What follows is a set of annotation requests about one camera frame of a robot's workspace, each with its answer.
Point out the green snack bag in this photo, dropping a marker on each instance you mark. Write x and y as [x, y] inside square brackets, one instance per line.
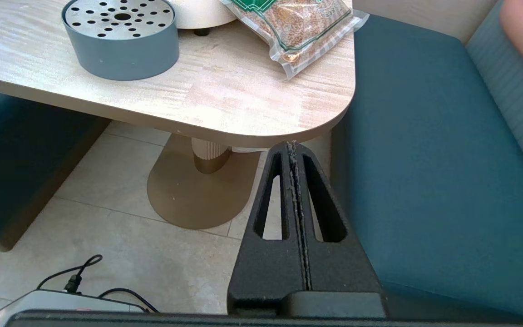
[298, 32]

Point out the large dark tea dispenser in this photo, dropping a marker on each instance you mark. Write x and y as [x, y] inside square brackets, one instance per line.
[202, 13]

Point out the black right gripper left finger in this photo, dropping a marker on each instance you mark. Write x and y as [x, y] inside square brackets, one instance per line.
[268, 272]

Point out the round perforated drip tray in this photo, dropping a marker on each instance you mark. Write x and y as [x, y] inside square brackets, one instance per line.
[125, 54]

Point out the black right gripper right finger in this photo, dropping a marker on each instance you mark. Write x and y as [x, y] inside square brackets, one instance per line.
[338, 268]

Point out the ribbed table pedestal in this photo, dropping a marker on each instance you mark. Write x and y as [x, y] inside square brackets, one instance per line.
[198, 195]

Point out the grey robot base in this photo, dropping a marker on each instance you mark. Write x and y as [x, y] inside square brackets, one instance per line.
[48, 302]

